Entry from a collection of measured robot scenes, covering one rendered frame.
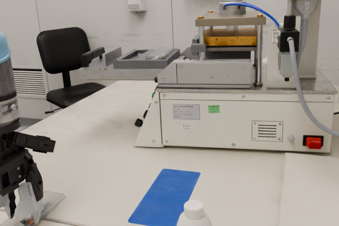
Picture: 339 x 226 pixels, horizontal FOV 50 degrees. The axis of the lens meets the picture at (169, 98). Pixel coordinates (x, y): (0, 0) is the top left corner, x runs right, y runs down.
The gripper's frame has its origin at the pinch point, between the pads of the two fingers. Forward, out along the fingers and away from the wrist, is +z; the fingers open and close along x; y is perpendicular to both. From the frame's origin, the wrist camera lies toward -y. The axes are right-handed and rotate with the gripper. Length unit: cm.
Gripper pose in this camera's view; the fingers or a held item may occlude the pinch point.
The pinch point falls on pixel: (25, 213)
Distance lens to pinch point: 79.5
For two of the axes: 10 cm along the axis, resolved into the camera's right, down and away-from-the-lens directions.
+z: 0.5, 9.6, 2.9
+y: -3.6, 2.8, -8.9
